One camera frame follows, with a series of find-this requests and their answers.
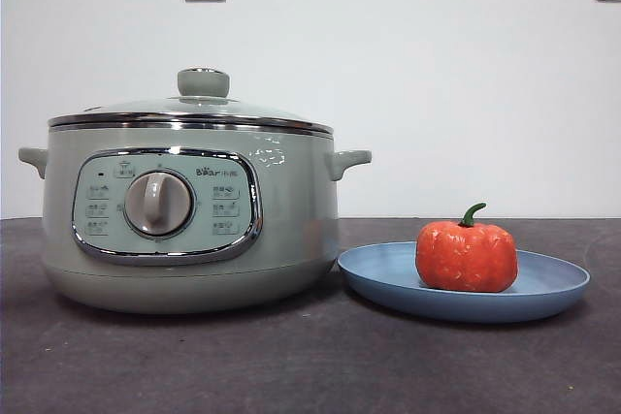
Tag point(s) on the glass lid with green knob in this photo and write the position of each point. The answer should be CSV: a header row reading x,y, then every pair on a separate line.
x,y
204,83

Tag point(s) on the orange pumpkin with green stem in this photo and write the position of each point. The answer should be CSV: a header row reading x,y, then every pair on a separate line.
x,y
466,259

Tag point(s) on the pale green electric steamer pot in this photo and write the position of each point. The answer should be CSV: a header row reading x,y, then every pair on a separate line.
x,y
291,220

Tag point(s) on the blue round plate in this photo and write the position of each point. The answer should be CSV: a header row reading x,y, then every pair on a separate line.
x,y
388,273

